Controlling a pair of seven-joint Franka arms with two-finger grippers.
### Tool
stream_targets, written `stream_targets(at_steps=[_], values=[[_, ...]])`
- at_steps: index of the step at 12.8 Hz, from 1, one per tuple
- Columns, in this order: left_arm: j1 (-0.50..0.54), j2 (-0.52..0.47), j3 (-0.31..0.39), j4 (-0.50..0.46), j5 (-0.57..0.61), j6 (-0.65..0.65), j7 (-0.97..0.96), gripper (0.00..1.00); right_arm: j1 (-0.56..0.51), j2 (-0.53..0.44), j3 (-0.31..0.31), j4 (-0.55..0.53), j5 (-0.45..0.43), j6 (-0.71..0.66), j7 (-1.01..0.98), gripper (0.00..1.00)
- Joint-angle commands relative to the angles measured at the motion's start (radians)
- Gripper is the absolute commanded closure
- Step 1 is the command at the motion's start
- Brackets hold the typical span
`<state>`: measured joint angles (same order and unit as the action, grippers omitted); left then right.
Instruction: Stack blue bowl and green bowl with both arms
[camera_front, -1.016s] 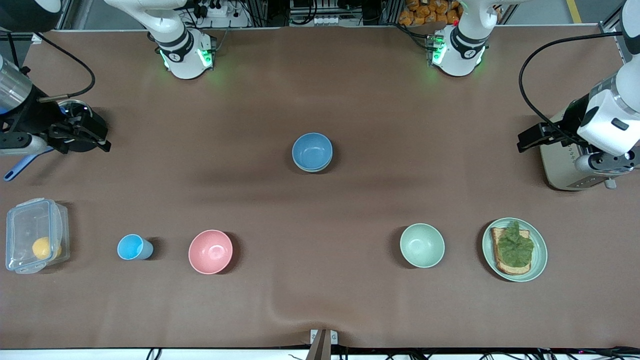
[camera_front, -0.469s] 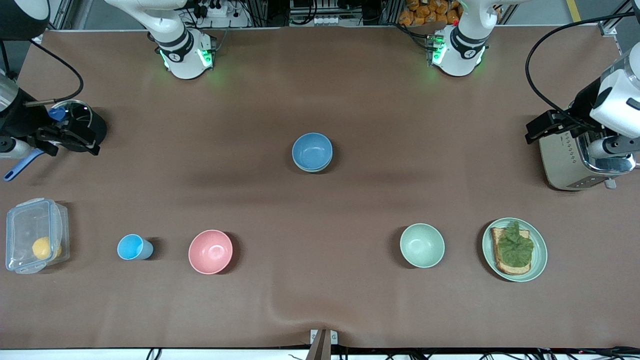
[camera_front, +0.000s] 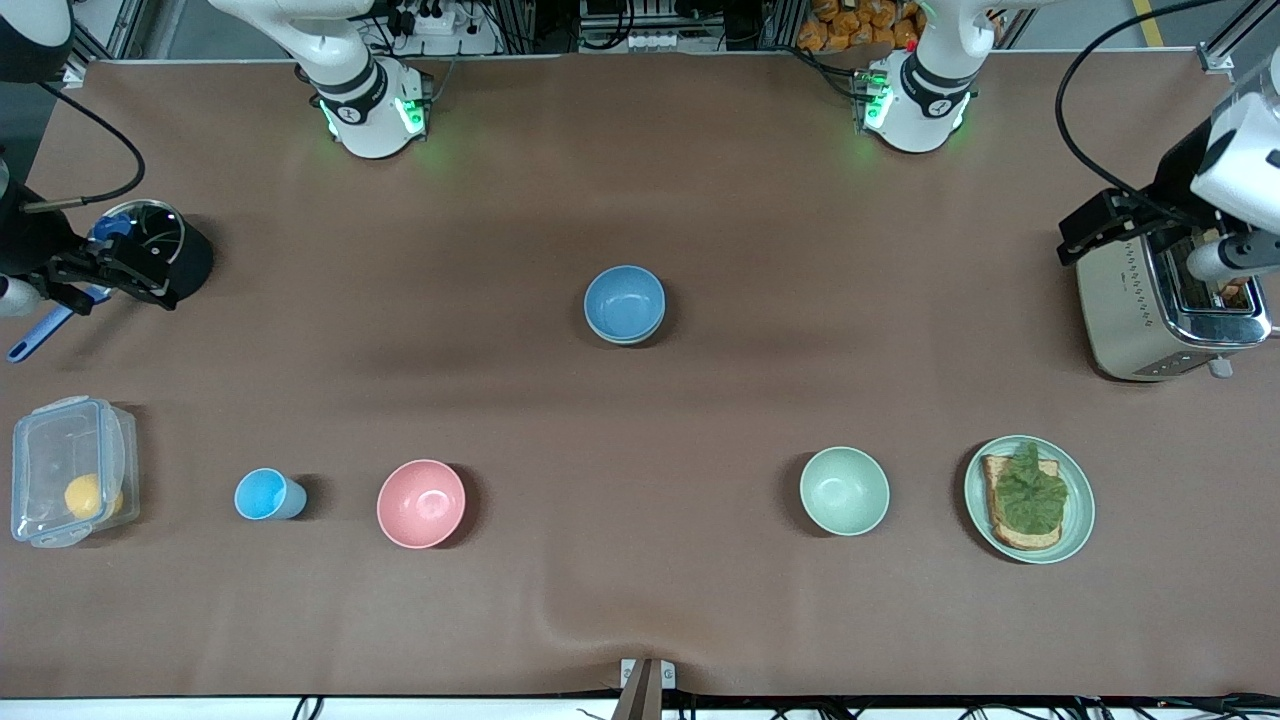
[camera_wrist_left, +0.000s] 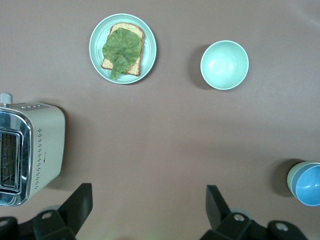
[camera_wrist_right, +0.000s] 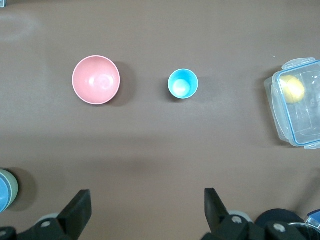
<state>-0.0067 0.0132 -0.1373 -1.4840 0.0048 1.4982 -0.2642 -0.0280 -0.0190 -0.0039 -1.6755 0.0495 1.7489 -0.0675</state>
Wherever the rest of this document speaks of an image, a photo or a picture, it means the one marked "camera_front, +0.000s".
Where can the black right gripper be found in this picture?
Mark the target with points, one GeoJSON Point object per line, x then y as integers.
{"type": "Point", "coordinates": [28, 243]}

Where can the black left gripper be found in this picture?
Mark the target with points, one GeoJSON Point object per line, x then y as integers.
{"type": "Point", "coordinates": [1168, 189]}

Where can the blue bowl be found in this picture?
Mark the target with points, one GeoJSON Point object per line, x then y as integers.
{"type": "Point", "coordinates": [624, 300]}

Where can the pale green bowl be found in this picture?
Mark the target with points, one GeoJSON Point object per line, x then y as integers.
{"type": "Point", "coordinates": [626, 342]}
{"type": "Point", "coordinates": [844, 490]}

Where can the pink bowl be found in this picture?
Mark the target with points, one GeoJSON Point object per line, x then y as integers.
{"type": "Point", "coordinates": [421, 503]}

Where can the silver toaster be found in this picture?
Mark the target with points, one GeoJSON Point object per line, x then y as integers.
{"type": "Point", "coordinates": [1130, 310]}

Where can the black cylindrical pot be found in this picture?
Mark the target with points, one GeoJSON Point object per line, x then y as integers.
{"type": "Point", "coordinates": [190, 262]}

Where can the toast slice in toaster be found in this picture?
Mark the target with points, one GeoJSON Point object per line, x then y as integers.
{"type": "Point", "coordinates": [1232, 293]}

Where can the clear plastic lidded container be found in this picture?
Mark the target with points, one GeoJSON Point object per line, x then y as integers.
{"type": "Point", "coordinates": [50, 450]}

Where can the yellow lemon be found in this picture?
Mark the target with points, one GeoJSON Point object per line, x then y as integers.
{"type": "Point", "coordinates": [88, 496]}

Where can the blue cup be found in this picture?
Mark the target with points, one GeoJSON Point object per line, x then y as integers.
{"type": "Point", "coordinates": [262, 494]}

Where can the green lettuce leaf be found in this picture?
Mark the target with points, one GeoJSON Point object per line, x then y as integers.
{"type": "Point", "coordinates": [1032, 497]}

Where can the pale green plate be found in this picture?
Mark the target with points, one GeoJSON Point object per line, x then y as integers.
{"type": "Point", "coordinates": [1078, 510]}

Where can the orange snack bag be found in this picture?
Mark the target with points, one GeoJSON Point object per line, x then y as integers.
{"type": "Point", "coordinates": [860, 25]}

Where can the toast slice with crust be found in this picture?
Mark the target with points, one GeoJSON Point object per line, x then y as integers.
{"type": "Point", "coordinates": [1005, 535]}

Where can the brown table mat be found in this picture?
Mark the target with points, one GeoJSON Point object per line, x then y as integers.
{"type": "Point", "coordinates": [640, 200]}

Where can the white power strip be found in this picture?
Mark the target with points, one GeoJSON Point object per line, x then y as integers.
{"type": "Point", "coordinates": [650, 41]}

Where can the aluminium frame profile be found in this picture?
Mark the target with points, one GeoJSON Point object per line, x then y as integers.
{"type": "Point", "coordinates": [1228, 45]}

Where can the metal table edge bracket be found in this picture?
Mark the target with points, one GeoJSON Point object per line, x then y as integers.
{"type": "Point", "coordinates": [647, 675]}

